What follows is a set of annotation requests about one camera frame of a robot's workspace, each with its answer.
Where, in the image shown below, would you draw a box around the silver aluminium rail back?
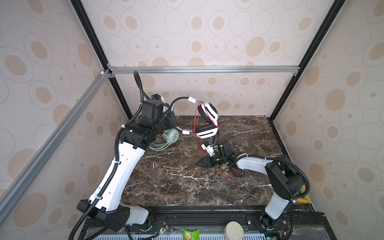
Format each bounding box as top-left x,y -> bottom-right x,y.
111,66 -> 300,75

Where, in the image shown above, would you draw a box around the green snack packet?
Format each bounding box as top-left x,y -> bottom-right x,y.
183,229 -> 200,240

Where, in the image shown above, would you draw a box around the silver aluminium rail left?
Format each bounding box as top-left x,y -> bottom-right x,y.
1,69 -> 112,224

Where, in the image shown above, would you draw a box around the white round cap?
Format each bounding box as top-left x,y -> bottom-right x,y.
224,221 -> 244,240

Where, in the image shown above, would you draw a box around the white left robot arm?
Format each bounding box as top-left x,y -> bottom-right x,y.
69,111 -> 177,240

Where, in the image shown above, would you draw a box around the black corner frame post left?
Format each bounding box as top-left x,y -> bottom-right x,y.
70,0 -> 133,119

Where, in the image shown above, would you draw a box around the white black red-cable headphones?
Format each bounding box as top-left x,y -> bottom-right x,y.
166,95 -> 235,179

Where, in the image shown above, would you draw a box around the black corner frame post right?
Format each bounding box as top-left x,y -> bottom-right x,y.
269,0 -> 347,123

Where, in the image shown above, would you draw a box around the yellow green snack bag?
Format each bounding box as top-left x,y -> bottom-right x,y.
295,184 -> 313,205

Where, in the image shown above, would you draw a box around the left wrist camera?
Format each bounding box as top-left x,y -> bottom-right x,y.
141,94 -> 170,120

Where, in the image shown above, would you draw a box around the silver aluminium rail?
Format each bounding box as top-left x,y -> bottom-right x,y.
1,69 -> 112,224
111,66 -> 300,75

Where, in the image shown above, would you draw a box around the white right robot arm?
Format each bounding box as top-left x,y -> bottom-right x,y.
198,141 -> 310,224

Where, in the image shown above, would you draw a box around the mint green headphones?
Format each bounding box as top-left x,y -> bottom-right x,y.
149,129 -> 179,152

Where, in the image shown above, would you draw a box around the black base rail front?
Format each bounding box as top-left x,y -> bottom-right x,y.
79,204 -> 336,240

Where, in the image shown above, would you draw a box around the black corner frame post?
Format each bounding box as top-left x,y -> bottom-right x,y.
70,0 -> 133,119
269,0 -> 347,123

